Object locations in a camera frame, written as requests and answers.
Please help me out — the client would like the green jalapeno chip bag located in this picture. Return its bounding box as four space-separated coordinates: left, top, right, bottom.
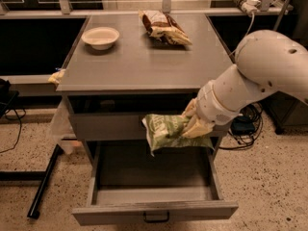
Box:
142 114 214 155

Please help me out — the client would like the black floor cable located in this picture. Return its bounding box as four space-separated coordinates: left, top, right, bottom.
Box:
0 107 27 154

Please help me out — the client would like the yellow tag on rail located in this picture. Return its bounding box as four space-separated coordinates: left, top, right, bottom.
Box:
48 69 65 85

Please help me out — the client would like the open grey middle drawer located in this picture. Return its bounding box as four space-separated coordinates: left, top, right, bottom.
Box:
72 141 238 225

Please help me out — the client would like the closed grey upper drawer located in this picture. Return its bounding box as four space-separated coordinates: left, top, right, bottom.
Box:
68 109 237 142

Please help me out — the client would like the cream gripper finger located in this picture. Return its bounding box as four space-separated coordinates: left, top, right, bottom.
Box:
182 115 215 139
182 98 196 117

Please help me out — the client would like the dark blue power box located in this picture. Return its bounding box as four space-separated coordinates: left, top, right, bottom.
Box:
231 115 255 135

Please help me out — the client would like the clear plastic bag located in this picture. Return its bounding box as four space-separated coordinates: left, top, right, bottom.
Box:
49 101 76 154

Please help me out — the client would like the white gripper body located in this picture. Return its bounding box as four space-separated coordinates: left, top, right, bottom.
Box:
195 81 240 126

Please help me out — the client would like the brown white chip bag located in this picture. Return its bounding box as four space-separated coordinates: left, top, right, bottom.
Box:
139 10 192 45

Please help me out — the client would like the black floor stand bar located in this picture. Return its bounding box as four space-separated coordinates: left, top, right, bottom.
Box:
27 144 62 219

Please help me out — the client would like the grey drawer cabinet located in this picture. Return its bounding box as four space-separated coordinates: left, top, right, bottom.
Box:
56 13 247 146

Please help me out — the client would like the black cable bundle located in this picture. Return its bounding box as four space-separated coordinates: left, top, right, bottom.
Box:
218 101 264 151

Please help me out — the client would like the white power cable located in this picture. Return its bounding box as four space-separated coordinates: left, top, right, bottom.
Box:
228 11 256 57

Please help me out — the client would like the white power strip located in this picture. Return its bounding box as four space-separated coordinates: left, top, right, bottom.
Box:
233 0 261 16

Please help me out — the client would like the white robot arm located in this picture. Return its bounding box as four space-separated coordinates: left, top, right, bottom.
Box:
182 30 308 138

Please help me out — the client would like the white paper bowl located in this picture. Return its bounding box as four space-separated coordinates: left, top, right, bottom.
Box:
82 27 119 50

